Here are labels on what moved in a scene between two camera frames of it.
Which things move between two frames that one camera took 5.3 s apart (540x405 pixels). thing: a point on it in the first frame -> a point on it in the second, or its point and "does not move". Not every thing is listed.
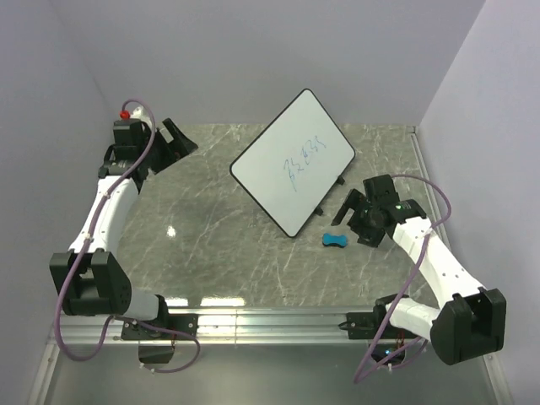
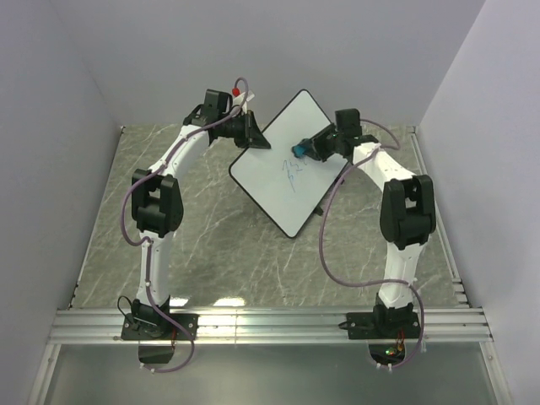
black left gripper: (171, 153) -> (252, 137)
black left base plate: (184, 323) does not move
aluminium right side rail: (497, 387) does not move
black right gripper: (368, 237) -> (315, 142)
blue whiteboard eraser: (339, 240) -> (298, 150)
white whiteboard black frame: (293, 165) does not move
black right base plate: (366, 325) does not move
